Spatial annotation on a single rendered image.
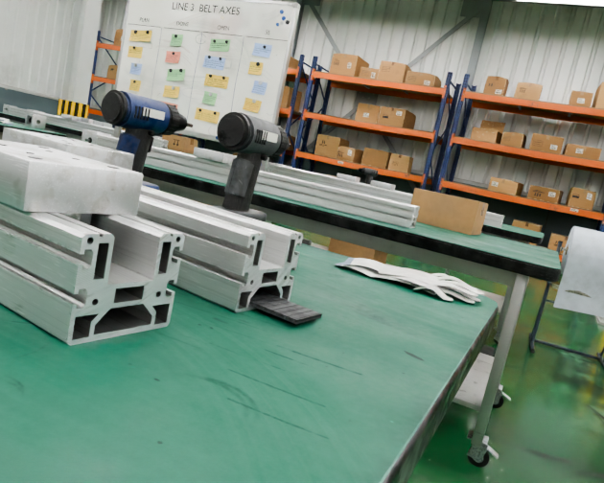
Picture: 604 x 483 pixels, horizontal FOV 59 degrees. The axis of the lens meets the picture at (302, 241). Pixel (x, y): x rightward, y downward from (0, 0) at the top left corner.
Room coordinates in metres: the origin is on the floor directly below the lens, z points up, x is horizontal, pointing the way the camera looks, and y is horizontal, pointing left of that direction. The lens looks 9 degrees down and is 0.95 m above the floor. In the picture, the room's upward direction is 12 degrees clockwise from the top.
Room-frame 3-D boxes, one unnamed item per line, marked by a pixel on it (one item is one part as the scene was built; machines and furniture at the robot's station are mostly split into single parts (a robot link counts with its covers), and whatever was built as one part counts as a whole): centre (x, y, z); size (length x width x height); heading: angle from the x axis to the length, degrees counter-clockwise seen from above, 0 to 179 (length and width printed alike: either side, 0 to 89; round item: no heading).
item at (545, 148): (9.57, -3.65, 1.59); 2.83 x 0.98 x 3.17; 66
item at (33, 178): (0.49, 0.25, 0.87); 0.16 x 0.11 x 0.07; 58
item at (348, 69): (10.81, -0.92, 1.58); 2.83 x 0.98 x 3.15; 66
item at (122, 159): (0.78, 0.37, 0.87); 0.16 x 0.11 x 0.07; 58
